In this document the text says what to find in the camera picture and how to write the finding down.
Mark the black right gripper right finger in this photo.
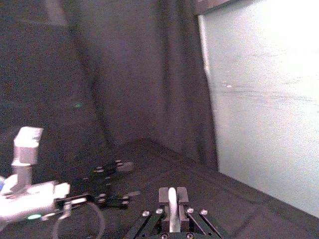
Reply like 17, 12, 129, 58
176, 186, 223, 239

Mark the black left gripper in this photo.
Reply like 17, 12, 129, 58
54, 160, 142, 212

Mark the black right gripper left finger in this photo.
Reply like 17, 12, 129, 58
126, 188, 172, 239

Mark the small white plastic piece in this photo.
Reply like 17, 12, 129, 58
167, 187, 180, 234

